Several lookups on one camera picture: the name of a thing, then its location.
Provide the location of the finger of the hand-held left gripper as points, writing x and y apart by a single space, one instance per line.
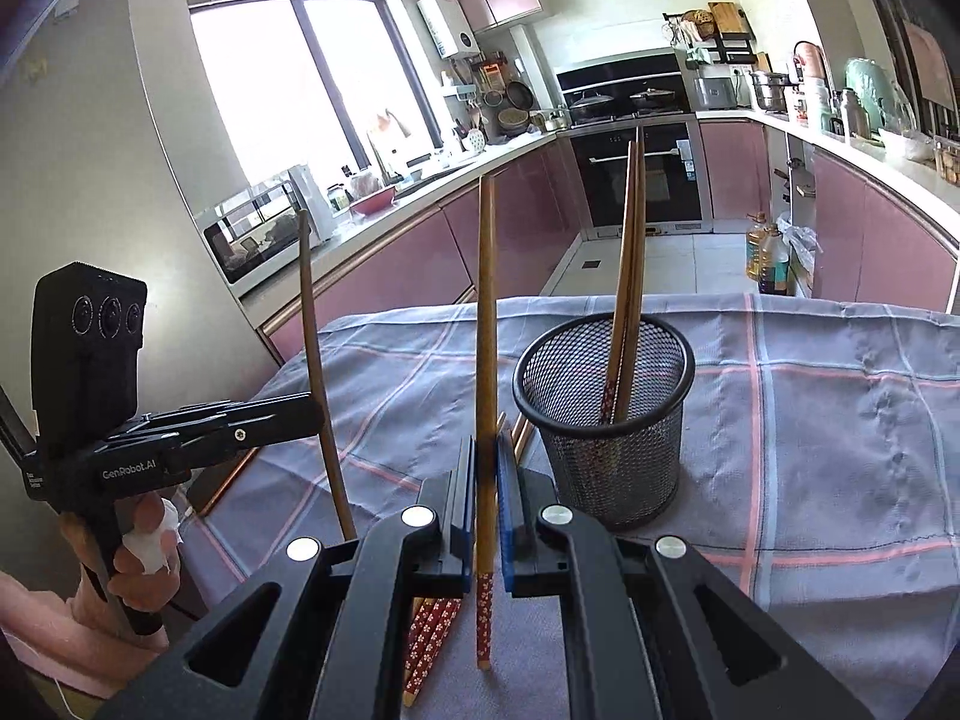
277 420
195 411

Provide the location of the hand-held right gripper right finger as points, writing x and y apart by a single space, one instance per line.
508 510

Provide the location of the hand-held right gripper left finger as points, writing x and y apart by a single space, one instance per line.
469 495

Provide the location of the red-patterned wooden chopstick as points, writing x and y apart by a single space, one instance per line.
414 660
310 300
431 637
639 225
486 315
627 255
448 619

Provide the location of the black mesh cup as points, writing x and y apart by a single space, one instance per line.
645 465

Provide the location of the person's left forearm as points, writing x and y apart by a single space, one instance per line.
45 630

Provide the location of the person's left hand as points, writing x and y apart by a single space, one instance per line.
135 583

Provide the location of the white tissue wad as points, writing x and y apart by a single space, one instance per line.
150 540

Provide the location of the white microwave oven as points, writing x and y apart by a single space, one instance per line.
255 240

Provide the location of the pink base cabinet run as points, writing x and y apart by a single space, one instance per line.
862 240
412 255

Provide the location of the pink bowl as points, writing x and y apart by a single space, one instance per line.
373 202

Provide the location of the blue-grey checked tablecloth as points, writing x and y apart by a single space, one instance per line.
825 465

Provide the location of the kitchen window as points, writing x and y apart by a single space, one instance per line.
262 90

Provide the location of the black built-in oven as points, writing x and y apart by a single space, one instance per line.
637 180

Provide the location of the cooking oil bottles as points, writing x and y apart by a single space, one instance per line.
774 270

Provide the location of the yellow cooking oil bottle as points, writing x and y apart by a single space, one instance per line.
757 247

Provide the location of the steel kettle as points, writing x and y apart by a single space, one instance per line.
556 121

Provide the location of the clear plastic bag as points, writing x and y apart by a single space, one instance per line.
799 240

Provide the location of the hanging frying pan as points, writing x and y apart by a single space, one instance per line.
520 94

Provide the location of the black wok with lid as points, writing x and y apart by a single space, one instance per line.
594 101
651 99

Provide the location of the white water heater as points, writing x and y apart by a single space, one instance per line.
448 26

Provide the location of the black range hood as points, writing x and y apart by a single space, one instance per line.
622 75

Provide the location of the steel stockpot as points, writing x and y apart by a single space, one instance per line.
770 90

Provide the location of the steel thermos bottle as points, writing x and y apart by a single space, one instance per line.
850 114

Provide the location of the wooden cutting board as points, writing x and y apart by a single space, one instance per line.
725 19

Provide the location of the white bowl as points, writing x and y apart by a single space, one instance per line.
904 146

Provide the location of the pink jug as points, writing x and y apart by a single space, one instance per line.
811 64

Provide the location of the pale green dome cover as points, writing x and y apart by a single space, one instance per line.
874 94

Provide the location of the clear egg container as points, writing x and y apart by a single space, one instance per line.
949 161

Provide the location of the black wall rack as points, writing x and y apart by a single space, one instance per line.
731 52

